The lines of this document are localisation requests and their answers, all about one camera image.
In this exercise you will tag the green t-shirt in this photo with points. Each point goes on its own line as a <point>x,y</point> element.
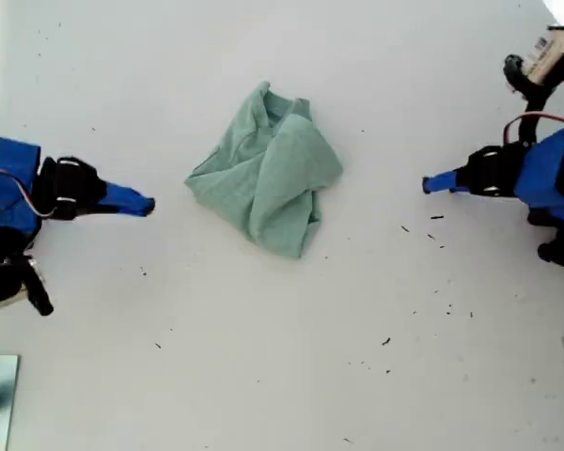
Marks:
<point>272,188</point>

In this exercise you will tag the black camera stalk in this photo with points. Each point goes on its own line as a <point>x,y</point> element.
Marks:
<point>531,96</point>

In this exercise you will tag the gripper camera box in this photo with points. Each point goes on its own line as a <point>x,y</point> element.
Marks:
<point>552,54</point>
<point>4,286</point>

